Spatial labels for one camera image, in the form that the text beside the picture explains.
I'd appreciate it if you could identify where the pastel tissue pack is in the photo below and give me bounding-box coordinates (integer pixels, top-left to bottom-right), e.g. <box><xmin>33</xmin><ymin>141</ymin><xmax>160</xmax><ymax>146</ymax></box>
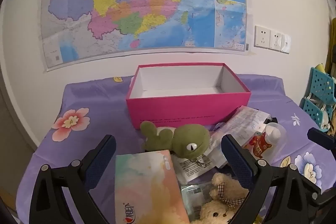
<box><xmin>115</xmin><ymin>150</ymin><xmax>191</xmax><ymax>224</ymax></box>

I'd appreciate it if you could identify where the white lotion bottle red label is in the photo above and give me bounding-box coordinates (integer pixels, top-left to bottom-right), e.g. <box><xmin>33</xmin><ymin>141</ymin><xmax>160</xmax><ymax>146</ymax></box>
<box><xmin>241</xmin><ymin>123</ymin><xmax>286</xmax><ymax>159</ymax></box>

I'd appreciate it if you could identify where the clear plastic printed packet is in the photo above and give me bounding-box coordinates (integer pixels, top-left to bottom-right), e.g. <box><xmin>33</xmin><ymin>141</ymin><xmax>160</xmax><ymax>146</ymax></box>
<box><xmin>210</xmin><ymin>106</ymin><xmax>271</xmax><ymax>151</ymax></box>

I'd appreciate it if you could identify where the white wall socket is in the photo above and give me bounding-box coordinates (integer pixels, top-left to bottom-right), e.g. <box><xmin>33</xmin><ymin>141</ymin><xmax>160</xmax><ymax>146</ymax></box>
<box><xmin>269</xmin><ymin>29</ymin><xmax>282</xmax><ymax>51</ymax></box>
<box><xmin>254</xmin><ymin>25</ymin><xmax>271</xmax><ymax>50</ymax></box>

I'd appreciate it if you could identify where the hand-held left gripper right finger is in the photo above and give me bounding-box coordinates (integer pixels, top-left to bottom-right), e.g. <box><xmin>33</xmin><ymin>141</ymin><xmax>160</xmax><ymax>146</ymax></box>
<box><xmin>220</xmin><ymin>134</ymin><xmax>311</xmax><ymax>224</ymax></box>

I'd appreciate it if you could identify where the pink cardboard box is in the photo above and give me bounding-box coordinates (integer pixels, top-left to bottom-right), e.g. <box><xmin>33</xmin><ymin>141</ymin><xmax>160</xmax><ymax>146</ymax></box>
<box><xmin>125</xmin><ymin>62</ymin><xmax>252</xmax><ymax>130</ymax></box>

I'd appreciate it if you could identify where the white printed tissue packet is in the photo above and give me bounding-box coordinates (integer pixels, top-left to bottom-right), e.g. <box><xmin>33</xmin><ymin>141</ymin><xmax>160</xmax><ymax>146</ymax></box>
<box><xmin>172</xmin><ymin>153</ymin><xmax>229</xmax><ymax>184</ymax></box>

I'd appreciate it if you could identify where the green wet wipe packet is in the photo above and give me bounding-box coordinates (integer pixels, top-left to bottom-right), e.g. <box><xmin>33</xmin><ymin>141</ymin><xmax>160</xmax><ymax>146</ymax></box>
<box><xmin>181</xmin><ymin>182</ymin><xmax>218</xmax><ymax>222</ymax></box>

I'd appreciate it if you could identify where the colourful wall map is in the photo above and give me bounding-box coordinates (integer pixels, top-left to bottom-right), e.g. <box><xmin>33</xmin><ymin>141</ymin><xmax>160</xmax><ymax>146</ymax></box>
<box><xmin>39</xmin><ymin>0</ymin><xmax>254</xmax><ymax>72</ymax></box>

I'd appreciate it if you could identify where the green plush dinosaur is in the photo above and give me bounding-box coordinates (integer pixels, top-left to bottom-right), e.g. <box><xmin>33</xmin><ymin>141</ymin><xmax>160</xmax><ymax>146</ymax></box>
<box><xmin>140</xmin><ymin>120</ymin><xmax>211</xmax><ymax>159</ymax></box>

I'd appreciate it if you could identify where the teal plastic storage rack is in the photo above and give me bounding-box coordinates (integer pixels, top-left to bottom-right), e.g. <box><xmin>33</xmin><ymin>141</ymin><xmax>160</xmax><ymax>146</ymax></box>
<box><xmin>299</xmin><ymin>66</ymin><xmax>336</xmax><ymax>132</ymax></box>

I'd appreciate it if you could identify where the purple floral bedsheet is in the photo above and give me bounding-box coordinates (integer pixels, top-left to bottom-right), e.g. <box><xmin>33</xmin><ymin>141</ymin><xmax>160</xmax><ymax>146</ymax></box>
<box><xmin>16</xmin><ymin>74</ymin><xmax>336</xmax><ymax>224</ymax></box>

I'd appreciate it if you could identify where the white wall switch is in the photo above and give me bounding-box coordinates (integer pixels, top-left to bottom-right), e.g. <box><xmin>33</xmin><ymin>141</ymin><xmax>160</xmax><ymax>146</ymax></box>
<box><xmin>280</xmin><ymin>33</ymin><xmax>291</xmax><ymax>54</ymax></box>

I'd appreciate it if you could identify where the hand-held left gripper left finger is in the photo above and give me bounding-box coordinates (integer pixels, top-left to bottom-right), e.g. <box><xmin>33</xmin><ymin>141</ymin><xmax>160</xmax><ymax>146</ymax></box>
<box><xmin>28</xmin><ymin>134</ymin><xmax>117</xmax><ymax>224</ymax></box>

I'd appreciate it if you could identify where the cream teddy bear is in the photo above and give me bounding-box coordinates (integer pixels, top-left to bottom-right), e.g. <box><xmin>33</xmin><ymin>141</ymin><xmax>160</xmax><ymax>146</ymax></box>
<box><xmin>198</xmin><ymin>200</ymin><xmax>237</xmax><ymax>224</ymax></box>

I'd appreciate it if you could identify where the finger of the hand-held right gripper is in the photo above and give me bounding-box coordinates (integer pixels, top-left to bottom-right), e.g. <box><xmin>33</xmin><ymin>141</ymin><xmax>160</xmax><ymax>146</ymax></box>
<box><xmin>307</xmin><ymin>127</ymin><xmax>336</xmax><ymax>152</ymax></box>
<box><xmin>306</xmin><ymin>179</ymin><xmax>336</xmax><ymax>212</ymax></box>

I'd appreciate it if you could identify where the tan teddy bear plaid bow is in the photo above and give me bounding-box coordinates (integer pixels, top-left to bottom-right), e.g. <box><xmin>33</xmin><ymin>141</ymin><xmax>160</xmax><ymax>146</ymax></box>
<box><xmin>210</xmin><ymin>173</ymin><xmax>250</xmax><ymax>210</ymax></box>

